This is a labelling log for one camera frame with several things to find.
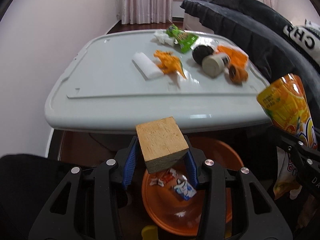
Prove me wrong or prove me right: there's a white tissue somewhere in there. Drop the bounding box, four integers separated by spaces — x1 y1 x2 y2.
153 29 175 46

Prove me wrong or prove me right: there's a green snack bag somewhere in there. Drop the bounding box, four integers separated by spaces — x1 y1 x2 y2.
166 24 199 55

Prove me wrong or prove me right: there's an orange toy dinosaur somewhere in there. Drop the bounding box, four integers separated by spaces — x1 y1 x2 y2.
153 50 188 80

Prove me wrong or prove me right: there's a black round jar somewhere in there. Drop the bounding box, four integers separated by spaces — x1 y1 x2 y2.
192 44 215 64

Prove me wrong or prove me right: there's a white knit cloth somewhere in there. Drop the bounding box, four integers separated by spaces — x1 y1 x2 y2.
294 19 320 39

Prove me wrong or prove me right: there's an orange plastic basin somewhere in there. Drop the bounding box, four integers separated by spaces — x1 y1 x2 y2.
141 136 244 237

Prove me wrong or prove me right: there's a blue white small carton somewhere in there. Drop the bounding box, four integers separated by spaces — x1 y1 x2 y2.
171 177 197 202

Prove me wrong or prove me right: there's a wooden block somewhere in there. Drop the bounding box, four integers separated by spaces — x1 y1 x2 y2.
136 116 189 174

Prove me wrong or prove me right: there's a white plastic bottle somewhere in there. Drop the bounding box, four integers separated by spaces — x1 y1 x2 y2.
202 54 232 78

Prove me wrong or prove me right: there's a white foam block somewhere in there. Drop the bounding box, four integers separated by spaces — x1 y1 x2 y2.
132 52 163 80

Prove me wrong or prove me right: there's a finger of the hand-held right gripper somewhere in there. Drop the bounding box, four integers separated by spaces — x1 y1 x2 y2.
271 125 320 170

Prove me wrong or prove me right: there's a large yellow orange snack bag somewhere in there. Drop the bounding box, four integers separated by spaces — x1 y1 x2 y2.
257 74 320 200

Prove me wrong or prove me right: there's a red white candy wrapper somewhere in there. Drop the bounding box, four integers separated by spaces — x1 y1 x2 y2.
149 169 179 188

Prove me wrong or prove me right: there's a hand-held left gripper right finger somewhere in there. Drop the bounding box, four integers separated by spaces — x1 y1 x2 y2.
184 135 293 240

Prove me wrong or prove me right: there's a black jacket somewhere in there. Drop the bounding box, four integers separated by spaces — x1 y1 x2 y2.
180 0 320 155

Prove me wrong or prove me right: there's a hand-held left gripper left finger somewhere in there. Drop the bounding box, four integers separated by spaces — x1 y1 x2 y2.
30 136 139 240

